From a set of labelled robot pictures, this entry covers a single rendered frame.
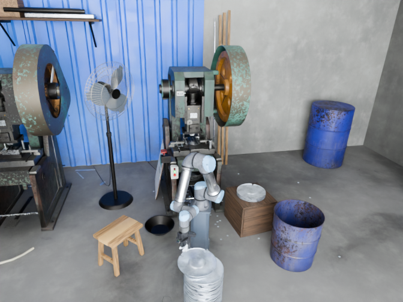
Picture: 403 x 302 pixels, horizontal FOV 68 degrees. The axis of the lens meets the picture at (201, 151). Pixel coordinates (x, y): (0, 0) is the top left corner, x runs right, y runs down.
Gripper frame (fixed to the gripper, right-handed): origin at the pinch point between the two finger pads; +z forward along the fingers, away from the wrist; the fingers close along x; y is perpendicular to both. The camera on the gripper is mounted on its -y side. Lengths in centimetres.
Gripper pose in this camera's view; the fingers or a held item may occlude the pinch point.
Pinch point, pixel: (186, 250)
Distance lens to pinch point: 243.8
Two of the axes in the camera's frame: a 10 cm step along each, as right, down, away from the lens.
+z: -0.2, 9.2, 4.0
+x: 6.5, 3.2, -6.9
